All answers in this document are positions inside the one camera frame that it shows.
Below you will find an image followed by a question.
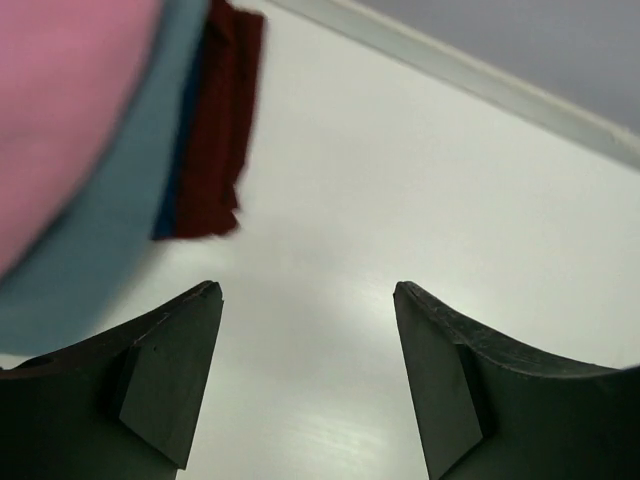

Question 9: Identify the folded light blue t shirt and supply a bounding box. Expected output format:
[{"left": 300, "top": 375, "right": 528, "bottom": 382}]
[{"left": 1, "top": 1, "right": 209, "bottom": 356}]

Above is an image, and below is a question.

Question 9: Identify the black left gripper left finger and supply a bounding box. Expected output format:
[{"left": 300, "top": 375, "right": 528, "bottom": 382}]
[{"left": 1, "top": 281, "right": 224, "bottom": 480}]

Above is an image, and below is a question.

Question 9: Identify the pink t shirt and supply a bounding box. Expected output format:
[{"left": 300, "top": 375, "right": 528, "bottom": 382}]
[{"left": 1, "top": 1, "right": 164, "bottom": 272}]

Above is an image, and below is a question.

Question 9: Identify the folded dark red t shirt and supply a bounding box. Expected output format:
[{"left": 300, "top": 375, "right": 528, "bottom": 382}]
[{"left": 171, "top": 1, "right": 265, "bottom": 239}]

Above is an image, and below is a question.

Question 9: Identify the folded dark blue t shirt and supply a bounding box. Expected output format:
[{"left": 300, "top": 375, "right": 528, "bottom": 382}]
[{"left": 152, "top": 38, "right": 204, "bottom": 241}]

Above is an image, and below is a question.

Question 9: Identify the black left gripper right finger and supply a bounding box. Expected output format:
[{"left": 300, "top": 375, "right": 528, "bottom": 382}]
[{"left": 393, "top": 281, "right": 639, "bottom": 479}]

